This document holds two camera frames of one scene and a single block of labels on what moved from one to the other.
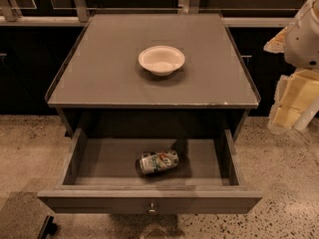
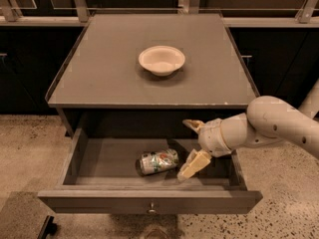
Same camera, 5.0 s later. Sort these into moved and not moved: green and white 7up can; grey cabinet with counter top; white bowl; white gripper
Moved: white gripper
Not moved: grey cabinet with counter top; green and white 7up can; white bowl
